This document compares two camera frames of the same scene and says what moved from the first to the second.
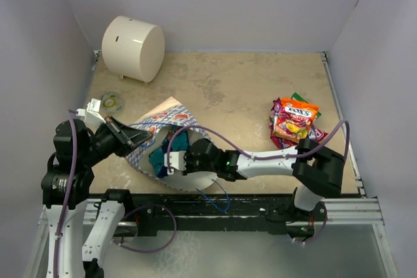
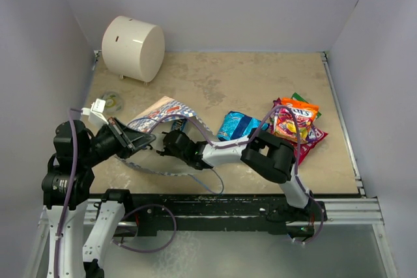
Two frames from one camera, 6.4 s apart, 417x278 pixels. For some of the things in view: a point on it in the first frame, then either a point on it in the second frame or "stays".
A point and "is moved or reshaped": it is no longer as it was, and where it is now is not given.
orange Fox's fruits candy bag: x=294 y=119 stays
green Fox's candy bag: x=297 y=97 stays
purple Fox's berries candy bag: x=312 y=133 stays
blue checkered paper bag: x=161 y=161 is moved or reshaped
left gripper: x=126 y=143 stays
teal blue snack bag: x=179 y=142 → x=236 y=125
